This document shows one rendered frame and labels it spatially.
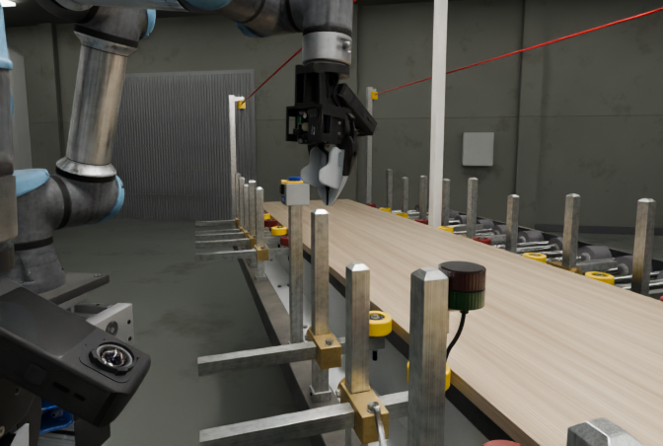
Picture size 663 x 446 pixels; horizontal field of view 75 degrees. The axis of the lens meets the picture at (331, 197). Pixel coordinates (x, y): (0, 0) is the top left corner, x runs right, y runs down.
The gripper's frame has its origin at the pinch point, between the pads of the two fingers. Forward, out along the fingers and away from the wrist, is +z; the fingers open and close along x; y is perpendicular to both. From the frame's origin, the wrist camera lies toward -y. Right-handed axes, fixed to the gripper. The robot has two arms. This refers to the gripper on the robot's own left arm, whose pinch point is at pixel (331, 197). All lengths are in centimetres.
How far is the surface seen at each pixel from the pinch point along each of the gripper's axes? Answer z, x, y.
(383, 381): 55, -16, -46
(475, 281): 8.5, 24.6, 2.0
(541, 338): 32, 23, -46
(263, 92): -121, -522, -463
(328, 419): 38.7, -0.7, -1.7
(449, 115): -84, -246, -611
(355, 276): 14.7, -0.4, -8.1
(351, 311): 21.1, -0.8, -7.9
